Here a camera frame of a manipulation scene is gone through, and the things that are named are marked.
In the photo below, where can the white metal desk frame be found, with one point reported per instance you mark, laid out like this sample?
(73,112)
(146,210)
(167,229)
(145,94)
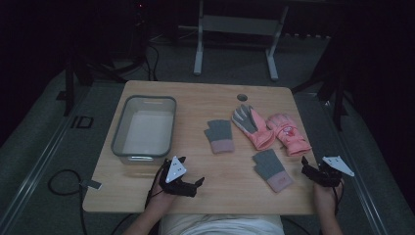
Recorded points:
(238,25)

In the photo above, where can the person's white clothing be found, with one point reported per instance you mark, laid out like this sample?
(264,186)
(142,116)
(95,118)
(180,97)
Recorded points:
(221,225)

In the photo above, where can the black metal stand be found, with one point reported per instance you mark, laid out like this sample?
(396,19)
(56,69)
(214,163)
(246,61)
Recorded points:
(332,84)
(78,70)

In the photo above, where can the person's left hand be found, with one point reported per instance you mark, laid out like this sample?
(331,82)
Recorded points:
(160,199)

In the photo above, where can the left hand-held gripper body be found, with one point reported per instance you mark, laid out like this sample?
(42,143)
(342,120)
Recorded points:
(176,170)

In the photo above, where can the grey pink fingerless glove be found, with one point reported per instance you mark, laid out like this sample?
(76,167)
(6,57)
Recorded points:
(270,169)
(220,135)

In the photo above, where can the small grey plug box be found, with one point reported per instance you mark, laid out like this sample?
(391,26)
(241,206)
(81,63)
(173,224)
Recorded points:
(91,184)

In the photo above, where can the black rectangular floor bracket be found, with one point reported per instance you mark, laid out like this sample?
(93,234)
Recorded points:
(82,122)

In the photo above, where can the clear plastic bin grey rim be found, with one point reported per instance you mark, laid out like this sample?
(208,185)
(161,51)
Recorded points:
(145,130)

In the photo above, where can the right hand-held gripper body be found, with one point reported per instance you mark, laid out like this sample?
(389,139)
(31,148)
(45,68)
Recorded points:
(329,170)

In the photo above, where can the person's right hand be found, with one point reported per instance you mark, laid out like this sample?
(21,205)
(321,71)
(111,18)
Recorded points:
(326,197)

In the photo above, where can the pink glove with cartoon print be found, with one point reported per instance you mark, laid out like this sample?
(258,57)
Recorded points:
(288,133)

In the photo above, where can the pink glove with grey palm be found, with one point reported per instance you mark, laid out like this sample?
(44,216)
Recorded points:
(253,129)

